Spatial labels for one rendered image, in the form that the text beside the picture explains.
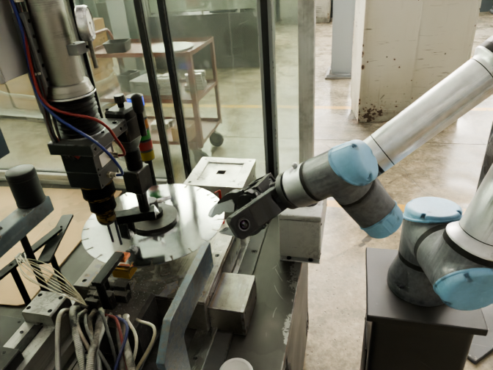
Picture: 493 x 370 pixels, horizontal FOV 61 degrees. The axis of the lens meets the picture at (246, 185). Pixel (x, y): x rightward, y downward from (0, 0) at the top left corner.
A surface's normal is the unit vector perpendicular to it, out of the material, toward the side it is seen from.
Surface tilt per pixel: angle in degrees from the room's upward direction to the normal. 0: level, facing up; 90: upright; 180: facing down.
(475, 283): 97
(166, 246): 0
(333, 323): 0
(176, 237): 0
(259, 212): 64
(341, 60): 90
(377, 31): 90
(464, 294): 97
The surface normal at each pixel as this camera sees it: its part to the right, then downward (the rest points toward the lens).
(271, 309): -0.07, -0.87
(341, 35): -0.23, 0.50
